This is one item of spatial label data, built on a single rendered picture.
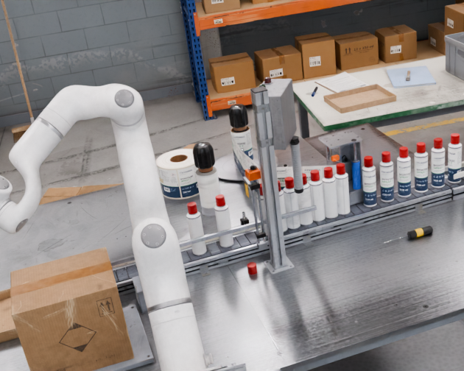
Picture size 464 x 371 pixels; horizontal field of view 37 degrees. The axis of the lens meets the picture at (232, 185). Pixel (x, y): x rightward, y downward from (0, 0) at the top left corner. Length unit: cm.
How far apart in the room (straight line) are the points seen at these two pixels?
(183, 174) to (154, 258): 114
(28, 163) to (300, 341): 96
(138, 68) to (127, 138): 488
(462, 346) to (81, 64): 479
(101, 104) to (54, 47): 489
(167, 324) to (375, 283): 85
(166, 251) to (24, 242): 131
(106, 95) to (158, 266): 49
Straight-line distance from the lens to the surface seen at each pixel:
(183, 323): 183
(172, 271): 183
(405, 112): 385
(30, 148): 198
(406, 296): 235
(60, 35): 679
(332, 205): 264
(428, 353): 307
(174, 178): 292
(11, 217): 194
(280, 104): 223
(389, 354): 306
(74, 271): 216
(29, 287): 215
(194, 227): 248
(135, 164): 192
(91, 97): 198
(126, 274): 253
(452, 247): 259
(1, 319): 258
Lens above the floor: 223
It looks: 27 degrees down
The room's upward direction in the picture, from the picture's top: 8 degrees counter-clockwise
